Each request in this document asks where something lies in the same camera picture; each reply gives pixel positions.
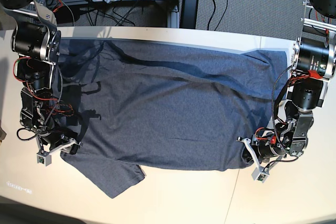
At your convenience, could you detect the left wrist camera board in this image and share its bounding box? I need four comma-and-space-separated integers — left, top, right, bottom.
252, 168, 269, 183

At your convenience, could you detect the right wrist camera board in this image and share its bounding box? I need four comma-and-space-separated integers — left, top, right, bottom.
37, 153, 51, 166

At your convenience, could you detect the blue-grey T-shirt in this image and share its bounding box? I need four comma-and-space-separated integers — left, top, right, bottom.
59, 39, 287, 198

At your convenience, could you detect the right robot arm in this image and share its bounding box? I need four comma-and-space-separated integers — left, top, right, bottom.
1, 0, 80, 166

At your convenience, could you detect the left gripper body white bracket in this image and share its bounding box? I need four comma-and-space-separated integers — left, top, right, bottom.
237, 136, 266, 172

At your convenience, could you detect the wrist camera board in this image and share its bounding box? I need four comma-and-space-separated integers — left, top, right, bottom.
37, 153, 51, 166
252, 168, 269, 183

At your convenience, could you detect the aluminium table frame post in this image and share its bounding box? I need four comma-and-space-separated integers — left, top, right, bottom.
166, 0, 180, 28

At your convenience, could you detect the black power adapter brick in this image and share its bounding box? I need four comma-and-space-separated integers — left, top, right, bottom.
180, 0, 198, 29

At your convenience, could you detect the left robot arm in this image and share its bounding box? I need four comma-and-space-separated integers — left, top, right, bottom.
238, 0, 335, 182

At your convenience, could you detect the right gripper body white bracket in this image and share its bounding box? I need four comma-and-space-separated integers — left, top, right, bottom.
36, 137, 82, 160

